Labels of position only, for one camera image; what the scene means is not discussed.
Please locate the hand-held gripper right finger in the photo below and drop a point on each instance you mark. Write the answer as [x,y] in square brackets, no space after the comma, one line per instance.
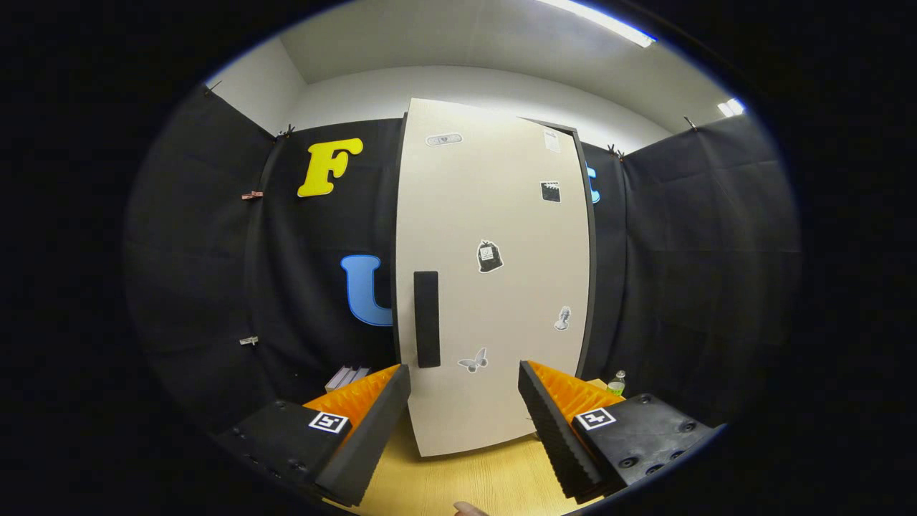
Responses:
[562,444]

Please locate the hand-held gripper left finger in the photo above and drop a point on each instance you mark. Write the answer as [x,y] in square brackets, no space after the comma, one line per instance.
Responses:
[369,444]

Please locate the grey shoe cabinet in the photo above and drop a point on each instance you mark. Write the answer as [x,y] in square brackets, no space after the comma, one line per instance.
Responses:
[593,236]

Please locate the green plastic bottle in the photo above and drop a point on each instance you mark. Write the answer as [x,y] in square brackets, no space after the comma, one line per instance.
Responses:
[617,385]

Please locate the black backdrop cloth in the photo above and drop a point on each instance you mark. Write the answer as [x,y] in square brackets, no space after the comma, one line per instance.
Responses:
[200,287]

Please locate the small ceiling light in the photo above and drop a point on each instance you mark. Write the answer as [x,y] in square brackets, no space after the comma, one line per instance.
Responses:
[731,107]

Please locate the long ceiling light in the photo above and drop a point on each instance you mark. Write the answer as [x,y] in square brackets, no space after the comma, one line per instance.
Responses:
[598,20]

